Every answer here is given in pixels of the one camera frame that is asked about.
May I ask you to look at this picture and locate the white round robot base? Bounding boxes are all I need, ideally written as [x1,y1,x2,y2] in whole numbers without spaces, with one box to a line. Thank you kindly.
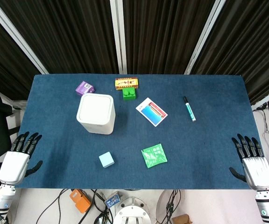
[113,196,154,224]

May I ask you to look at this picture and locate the brown cardboard box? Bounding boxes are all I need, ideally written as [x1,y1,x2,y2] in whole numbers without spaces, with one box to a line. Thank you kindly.
[171,213,193,224]

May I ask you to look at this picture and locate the orange box device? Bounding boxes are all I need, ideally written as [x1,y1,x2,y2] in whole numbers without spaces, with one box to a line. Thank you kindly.
[69,189,92,214]

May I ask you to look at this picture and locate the blue circuit module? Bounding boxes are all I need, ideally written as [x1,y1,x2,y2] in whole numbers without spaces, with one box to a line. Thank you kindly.
[104,191,122,209]

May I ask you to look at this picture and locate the blue table cloth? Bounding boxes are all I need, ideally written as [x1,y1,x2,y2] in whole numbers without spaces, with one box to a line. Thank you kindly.
[14,74,266,190]

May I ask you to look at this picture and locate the black curtain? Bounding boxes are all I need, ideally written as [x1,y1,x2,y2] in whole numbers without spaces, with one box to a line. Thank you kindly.
[0,0,269,105]

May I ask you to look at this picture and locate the black cable bundle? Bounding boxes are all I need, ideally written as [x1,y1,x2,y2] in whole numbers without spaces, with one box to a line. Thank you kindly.
[159,189,182,224]

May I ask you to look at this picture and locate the green black marker pen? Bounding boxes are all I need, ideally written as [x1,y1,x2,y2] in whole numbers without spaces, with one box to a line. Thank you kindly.
[183,96,197,122]

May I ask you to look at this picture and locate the white blue printed card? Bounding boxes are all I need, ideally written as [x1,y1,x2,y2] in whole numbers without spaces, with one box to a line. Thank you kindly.
[135,97,169,127]

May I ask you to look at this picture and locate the light blue cube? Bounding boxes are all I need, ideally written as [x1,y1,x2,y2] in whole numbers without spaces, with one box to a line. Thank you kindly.
[99,151,115,168]

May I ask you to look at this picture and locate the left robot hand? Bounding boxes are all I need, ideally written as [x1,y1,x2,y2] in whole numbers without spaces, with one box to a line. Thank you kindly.
[0,131,43,186]

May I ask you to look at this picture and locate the green crumpled packet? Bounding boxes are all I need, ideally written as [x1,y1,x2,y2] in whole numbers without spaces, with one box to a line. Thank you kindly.
[141,143,168,168]

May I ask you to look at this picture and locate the purple small carton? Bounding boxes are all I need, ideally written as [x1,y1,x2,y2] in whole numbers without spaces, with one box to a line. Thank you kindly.
[75,80,96,96]

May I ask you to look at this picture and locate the yellow red snack box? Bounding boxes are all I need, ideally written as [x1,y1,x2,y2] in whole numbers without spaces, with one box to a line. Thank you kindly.
[114,77,140,91]

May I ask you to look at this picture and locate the white square bin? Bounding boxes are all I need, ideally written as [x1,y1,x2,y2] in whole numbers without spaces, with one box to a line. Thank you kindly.
[76,92,116,135]

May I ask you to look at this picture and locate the green toy brick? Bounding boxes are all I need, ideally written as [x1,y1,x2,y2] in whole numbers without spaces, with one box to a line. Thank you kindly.
[122,87,138,101]

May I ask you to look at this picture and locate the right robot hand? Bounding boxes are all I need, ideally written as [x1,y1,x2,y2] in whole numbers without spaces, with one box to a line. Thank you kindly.
[229,133,269,190]

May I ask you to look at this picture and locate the white frame post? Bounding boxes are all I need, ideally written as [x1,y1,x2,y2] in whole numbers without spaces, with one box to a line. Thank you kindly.
[184,0,226,75]
[109,0,128,75]
[0,0,50,75]

